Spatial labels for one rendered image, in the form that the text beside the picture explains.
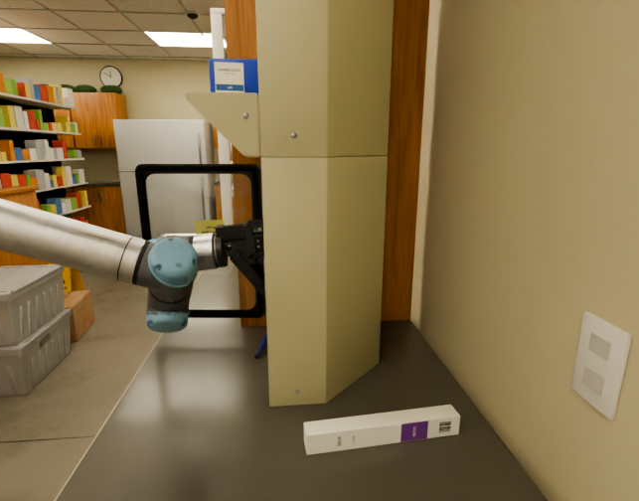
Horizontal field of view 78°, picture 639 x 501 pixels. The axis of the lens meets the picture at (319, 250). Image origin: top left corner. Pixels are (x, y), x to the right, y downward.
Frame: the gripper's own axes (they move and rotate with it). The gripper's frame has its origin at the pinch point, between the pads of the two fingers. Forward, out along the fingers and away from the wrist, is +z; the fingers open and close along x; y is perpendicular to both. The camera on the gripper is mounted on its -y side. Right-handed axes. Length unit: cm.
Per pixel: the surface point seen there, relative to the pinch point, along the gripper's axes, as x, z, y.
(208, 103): -13.9, -15.6, 29.1
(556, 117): -24.9, 35.0, 22.1
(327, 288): -13.8, 0.6, -4.0
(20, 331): 148, -166, -68
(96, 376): 162, -138, -110
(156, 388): -5.2, -36.1, -24.6
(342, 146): -11.1, 5.6, 20.7
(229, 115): -13.9, -12.7, 27.0
